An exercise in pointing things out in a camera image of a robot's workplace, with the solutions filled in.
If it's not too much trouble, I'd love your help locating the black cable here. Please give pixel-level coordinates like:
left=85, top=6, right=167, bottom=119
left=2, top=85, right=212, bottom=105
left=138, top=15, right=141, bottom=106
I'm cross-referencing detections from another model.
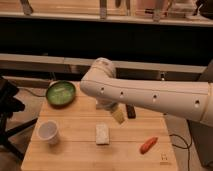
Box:
left=169, top=133, right=194, bottom=171

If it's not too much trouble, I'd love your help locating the white small bottle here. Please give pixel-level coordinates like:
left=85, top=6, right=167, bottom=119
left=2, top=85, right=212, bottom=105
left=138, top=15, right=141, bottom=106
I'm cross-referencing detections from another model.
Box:
left=96, top=100, right=104, bottom=109

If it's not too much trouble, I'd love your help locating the white sponge block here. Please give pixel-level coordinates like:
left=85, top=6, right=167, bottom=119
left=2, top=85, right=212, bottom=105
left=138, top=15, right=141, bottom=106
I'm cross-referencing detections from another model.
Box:
left=96, top=123, right=110, bottom=145

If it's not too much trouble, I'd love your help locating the black remote control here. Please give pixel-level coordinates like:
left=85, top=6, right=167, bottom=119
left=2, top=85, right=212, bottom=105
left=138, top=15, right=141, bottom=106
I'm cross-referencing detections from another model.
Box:
left=126, top=105, right=136, bottom=119

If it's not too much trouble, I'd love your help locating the orange carrot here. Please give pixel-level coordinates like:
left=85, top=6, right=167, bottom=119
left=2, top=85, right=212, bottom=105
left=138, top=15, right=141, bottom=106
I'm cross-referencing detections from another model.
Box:
left=140, top=137, right=158, bottom=154

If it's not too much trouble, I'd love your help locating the black tripod stand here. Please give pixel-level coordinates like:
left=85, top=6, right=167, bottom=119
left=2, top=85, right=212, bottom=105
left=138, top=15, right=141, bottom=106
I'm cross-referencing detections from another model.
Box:
left=0, top=76, right=37, bottom=160

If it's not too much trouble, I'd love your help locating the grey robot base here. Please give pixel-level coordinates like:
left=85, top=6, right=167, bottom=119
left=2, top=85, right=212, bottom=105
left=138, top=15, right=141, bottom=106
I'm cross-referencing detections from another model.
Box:
left=188, top=121, right=213, bottom=171

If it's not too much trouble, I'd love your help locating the green bowl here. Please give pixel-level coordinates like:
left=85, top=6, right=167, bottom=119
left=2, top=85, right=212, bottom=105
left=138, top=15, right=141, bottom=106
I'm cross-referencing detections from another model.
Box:
left=45, top=80, right=76, bottom=107

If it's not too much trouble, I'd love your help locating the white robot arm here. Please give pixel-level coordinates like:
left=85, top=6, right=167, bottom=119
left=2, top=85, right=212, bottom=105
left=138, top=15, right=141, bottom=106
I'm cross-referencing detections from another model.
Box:
left=80, top=58, right=213, bottom=127

